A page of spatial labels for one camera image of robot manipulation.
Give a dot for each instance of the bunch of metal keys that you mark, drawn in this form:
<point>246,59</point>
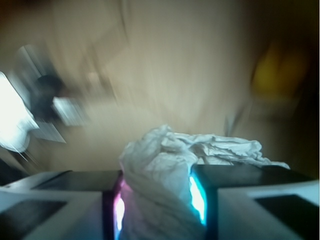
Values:
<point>45,94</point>

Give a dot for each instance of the yellow rubber duck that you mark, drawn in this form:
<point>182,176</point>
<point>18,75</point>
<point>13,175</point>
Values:
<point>280,71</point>

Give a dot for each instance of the brown paper bag bin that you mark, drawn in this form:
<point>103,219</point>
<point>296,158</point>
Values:
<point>138,64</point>

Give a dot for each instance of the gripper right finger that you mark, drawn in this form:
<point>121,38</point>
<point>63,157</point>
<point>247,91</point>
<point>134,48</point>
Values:
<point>246,202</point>

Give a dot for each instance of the white paper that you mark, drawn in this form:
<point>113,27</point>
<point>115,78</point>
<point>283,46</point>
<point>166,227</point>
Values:
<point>156,171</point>

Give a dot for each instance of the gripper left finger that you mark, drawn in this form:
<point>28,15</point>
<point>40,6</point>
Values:
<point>63,205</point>

